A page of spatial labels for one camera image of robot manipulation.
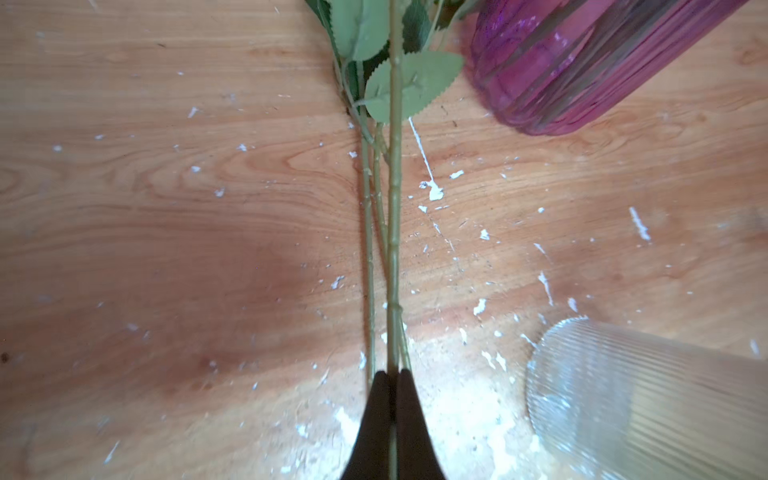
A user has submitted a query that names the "clear ribbed glass vase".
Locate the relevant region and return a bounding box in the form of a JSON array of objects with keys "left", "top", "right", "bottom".
[{"left": 526, "top": 318, "right": 767, "bottom": 479}]

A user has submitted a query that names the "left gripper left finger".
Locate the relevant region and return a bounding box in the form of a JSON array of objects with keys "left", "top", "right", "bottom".
[{"left": 341, "top": 371, "right": 393, "bottom": 480}]

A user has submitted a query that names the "purple ribbed glass vase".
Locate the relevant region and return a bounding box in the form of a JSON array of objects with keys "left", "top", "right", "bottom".
[{"left": 470, "top": 0, "right": 743, "bottom": 136}]

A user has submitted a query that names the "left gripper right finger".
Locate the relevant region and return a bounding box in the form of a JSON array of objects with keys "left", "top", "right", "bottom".
[{"left": 395, "top": 369, "right": 446, "bottom": 480}]

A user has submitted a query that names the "pink mini rose spray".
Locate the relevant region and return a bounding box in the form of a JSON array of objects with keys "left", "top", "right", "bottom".
[{"left": 302, "top": 0, "right": 481, "bottom": 480}]

